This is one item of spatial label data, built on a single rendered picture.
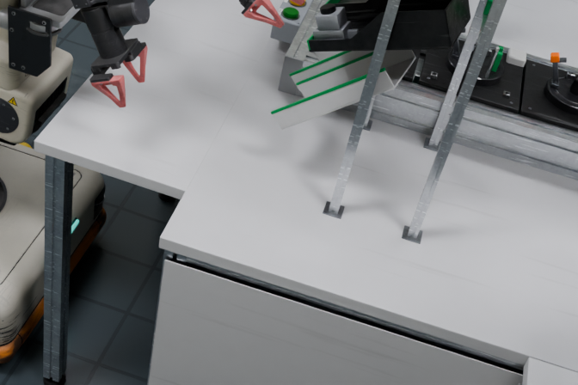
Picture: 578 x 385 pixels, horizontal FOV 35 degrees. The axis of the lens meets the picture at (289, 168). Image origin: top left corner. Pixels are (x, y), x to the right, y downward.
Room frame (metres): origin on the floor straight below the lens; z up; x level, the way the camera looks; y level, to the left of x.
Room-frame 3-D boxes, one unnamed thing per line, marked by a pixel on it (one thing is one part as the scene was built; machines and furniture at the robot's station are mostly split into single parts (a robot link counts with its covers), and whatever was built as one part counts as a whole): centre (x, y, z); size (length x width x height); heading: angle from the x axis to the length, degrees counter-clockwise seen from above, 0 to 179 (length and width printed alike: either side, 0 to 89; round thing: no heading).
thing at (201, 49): (1.83, 0.13, 0.84); 0.90 x 0.70 x 0.03; 173
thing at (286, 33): (2.06, 0.08, 0.93); 0.21 x 0.07 x 0.06; 174
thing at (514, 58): (1.93, -0.38, 1.01); 0.24 x 0.24 x 0.13; 84
